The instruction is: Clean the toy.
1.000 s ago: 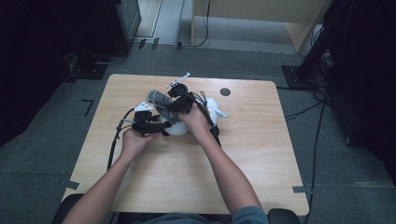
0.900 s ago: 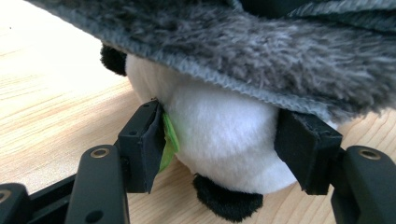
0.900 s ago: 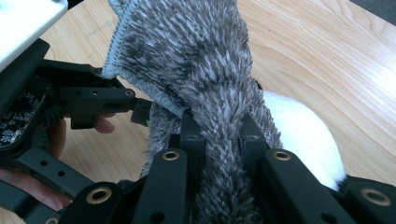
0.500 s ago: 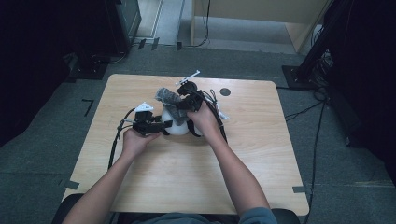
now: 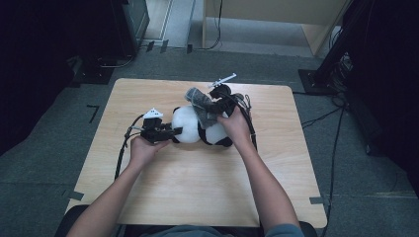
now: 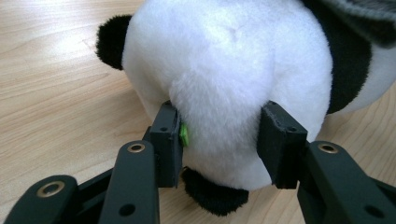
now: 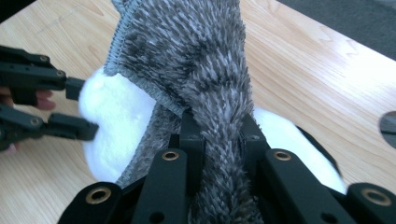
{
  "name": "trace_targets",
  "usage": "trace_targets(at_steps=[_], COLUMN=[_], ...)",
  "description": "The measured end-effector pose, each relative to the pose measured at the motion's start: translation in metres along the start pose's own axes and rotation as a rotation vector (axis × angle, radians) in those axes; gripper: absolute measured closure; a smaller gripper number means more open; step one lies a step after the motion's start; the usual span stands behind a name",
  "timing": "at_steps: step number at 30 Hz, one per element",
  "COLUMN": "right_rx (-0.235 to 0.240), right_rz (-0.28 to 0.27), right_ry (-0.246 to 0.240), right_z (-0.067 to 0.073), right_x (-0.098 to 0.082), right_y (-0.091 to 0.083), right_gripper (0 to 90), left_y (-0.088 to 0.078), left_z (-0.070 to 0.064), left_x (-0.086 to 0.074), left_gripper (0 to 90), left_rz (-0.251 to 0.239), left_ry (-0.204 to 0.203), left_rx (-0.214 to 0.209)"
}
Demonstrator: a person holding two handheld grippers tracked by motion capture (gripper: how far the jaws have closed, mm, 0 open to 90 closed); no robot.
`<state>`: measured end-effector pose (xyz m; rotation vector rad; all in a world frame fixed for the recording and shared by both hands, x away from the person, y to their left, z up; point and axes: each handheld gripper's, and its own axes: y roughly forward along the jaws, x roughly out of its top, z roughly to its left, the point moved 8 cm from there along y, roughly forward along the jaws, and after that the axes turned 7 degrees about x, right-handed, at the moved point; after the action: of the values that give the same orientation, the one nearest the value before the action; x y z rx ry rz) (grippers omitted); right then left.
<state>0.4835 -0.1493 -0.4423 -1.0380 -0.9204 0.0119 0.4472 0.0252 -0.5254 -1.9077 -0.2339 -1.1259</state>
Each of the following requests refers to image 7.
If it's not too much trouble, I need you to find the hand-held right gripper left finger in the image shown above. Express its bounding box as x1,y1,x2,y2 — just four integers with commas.
168,108,207,197

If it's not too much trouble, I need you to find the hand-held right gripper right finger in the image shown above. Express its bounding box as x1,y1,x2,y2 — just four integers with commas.
239,113,271,183

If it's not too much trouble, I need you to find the panda plush toy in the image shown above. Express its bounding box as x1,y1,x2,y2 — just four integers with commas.
78,66,348,196

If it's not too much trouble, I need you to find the grey fuzzy sock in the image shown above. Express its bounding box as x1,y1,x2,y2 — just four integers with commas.
103,0,266,224

